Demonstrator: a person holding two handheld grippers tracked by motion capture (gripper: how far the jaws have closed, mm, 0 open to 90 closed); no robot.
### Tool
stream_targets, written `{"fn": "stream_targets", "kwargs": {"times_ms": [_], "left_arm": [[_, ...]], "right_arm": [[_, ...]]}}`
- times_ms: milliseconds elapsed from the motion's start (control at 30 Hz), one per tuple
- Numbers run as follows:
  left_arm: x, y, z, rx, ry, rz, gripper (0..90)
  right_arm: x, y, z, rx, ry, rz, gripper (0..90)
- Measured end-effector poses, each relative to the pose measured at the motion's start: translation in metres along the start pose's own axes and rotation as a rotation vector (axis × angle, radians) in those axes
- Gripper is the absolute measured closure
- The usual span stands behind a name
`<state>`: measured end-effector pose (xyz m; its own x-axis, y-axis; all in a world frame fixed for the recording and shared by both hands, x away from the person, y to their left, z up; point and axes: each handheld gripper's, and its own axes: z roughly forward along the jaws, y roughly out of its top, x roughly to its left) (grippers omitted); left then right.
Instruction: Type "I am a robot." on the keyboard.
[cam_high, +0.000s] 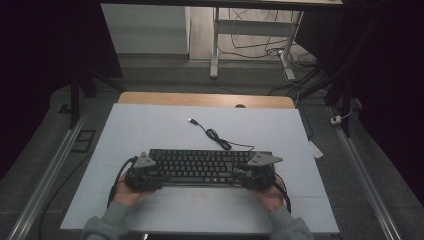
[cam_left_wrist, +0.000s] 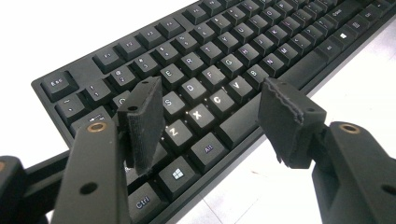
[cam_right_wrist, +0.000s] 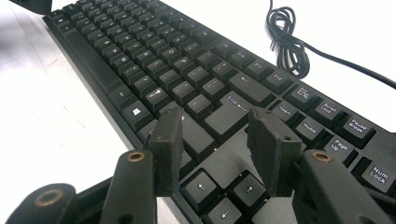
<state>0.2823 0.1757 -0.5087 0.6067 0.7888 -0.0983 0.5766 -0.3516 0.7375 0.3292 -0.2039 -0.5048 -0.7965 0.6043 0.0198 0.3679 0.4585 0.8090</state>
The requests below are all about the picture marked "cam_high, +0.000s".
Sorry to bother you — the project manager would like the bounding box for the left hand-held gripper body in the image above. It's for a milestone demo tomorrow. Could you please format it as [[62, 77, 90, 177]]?
[[124, 151, 158, 193]]

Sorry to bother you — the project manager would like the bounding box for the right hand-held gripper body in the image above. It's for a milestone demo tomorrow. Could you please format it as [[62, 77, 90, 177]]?
[[240, 151, 284, 192]]

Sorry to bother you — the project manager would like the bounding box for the black computer keyboard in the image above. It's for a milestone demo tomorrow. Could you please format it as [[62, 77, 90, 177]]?
[[148, 148, 276, 188]]

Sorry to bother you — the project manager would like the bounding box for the person's left hand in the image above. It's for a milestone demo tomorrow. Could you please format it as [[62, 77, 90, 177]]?
[[112, 176, 158, 208]]

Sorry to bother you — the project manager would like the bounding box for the person's right hand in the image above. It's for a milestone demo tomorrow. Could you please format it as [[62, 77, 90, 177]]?
[[248, 175, 288, 213]]

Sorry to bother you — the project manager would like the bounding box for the white board sheet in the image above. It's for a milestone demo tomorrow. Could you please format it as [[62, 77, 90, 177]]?
[[59, 102, 341, 235]]

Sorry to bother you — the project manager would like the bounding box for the white paper tag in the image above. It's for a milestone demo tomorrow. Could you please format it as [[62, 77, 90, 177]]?
[[307, 139, 325, 160]]

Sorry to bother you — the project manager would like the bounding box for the black floor plate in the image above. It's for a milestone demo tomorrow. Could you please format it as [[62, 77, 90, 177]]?
[[71, 129, 96, 154]]

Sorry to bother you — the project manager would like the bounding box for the wooden table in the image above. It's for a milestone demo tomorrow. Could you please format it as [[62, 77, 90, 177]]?
[[117, 91, 296, 110]]

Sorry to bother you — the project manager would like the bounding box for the black metal stand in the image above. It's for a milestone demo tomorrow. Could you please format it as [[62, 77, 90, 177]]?
[[67, 64, 126, 130], [323, 66, 355, 138]]

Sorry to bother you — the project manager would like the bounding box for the white cabinet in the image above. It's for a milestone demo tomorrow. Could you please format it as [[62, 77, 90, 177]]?
[[100, 3, 191, 55]]

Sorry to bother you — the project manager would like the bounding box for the dark curtain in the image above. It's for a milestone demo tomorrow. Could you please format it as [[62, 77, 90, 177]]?
[[0, 0, 124, 181], [294, 0, 424, 206]]

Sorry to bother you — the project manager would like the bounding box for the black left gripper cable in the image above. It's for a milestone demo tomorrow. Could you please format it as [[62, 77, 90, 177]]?
[[107, 155, 139, 209]]

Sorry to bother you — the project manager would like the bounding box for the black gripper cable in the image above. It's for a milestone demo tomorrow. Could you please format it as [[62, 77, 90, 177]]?
[[273, 173, 293, 214], [107, 155, 139, 209]]

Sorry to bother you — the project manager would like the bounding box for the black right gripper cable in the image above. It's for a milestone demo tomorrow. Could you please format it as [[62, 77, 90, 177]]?
[[273, 173, 293, 214]]

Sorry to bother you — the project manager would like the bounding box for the black keyboard cable with plug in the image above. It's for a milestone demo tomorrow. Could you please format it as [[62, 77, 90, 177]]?
[[187, 117, 256, 152]]

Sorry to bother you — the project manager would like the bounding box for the aluminium floor rail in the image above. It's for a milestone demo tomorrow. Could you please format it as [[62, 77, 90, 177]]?
[[328, 106, 403, 240], [6, 106, 93, 240]]

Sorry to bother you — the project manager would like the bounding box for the tangle of floor cables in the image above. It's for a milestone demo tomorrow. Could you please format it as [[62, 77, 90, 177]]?
[[218, 8, 329, 98]]

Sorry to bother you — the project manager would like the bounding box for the white metal desk frame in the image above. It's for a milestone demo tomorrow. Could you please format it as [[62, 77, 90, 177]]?
[[99, 0, 344, 81]]

